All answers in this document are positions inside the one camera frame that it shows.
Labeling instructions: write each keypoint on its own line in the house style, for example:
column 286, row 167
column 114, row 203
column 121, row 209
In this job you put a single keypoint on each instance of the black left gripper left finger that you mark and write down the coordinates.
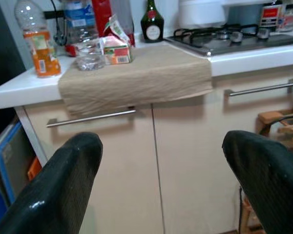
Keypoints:
column 58, row 185

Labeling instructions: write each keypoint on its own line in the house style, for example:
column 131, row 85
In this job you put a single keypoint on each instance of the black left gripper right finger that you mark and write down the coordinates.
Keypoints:
column 271, row 185

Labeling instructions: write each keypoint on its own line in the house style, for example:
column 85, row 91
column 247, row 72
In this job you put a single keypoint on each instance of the black fridge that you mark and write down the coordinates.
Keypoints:
column 2, row 61

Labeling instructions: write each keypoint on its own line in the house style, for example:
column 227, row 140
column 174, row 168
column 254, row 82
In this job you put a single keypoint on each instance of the orange plastic item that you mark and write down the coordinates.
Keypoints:
column 34, row 169

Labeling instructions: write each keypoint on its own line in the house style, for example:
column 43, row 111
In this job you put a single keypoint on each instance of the wooden slatted rack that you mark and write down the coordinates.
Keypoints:
column 271, row 117

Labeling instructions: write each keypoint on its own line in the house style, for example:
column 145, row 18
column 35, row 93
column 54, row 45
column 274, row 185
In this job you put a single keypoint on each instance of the beige kitchen cabinet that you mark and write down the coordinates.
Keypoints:
column 185, row 146

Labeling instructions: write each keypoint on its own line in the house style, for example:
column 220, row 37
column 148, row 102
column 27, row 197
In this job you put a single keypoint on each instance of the clear plastic container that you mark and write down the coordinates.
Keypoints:
column 90, row 62

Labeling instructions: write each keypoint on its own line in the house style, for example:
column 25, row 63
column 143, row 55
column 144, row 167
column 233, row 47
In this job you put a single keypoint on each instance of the orange juice plastic bottle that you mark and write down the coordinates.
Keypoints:
column 42, row 58

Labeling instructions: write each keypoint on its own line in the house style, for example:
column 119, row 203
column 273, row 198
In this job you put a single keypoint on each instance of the beige counter cloth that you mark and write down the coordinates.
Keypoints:
column 136, row 80

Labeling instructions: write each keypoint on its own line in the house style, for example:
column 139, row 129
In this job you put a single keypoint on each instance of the red juice carton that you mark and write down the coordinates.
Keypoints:
column 117, row 54

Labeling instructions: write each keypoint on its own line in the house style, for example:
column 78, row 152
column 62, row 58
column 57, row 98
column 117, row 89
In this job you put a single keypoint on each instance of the black gas hob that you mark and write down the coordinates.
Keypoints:
column 234, row 46

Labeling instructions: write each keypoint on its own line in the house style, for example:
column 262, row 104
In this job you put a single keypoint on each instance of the clear water bottle blue label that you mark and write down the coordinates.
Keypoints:
column 80, row 24

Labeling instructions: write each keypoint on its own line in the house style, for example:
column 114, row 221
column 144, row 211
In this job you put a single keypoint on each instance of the jar with white label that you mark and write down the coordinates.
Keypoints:
column 289, row 19

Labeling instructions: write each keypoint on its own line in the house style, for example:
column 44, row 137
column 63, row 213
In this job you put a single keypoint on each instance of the opened green white carton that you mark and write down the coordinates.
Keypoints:
column 117, row 26

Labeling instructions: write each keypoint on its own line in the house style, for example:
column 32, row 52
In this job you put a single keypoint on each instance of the jar with red label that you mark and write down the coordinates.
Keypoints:
column 271, row 14

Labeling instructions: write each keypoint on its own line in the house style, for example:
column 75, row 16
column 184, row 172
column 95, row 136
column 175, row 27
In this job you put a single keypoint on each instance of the grey blue pot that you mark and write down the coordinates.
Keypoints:
column 244, row 14

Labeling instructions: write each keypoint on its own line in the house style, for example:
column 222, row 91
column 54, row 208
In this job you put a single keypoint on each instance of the red coffee machine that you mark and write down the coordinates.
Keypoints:
column 101, row 17

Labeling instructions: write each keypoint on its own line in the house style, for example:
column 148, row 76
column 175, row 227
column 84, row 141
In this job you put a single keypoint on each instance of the dark green glass bottle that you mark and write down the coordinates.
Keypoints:
column 152, row 31

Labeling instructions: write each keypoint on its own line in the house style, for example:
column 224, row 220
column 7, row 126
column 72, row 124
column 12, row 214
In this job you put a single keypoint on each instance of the white kitchen appliance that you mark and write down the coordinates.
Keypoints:
column 200, row 13

